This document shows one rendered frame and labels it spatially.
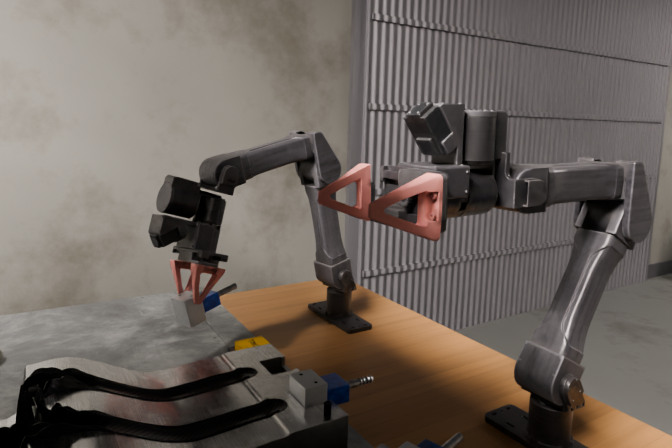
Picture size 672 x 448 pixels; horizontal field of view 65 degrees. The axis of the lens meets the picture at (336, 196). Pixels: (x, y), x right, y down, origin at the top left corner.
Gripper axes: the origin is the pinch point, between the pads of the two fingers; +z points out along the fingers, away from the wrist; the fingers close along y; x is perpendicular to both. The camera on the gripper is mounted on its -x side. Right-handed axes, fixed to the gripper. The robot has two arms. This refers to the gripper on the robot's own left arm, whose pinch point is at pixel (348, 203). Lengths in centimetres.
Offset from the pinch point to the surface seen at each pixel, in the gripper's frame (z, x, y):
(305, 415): -1.6, 30.8, -12.1
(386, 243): -146, 61, -181
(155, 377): 12.9, 31.1, -33.6
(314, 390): -4.0, 28.7, -13.9
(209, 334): -6, 40, -65
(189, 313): 3, 28, -48
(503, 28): -231, -63, -181
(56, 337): 23, 39, -79
